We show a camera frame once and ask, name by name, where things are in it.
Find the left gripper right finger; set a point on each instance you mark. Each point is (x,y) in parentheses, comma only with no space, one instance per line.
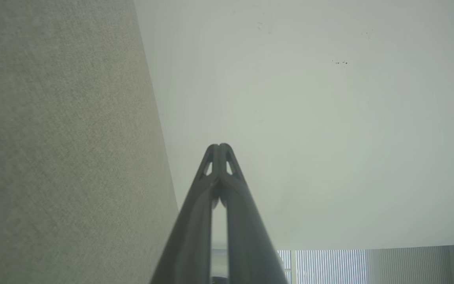
(246,228)

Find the white vertical window blinds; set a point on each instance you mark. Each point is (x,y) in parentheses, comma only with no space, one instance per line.
(329,266)

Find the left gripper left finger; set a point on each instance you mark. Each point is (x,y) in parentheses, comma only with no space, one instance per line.
(195,221)

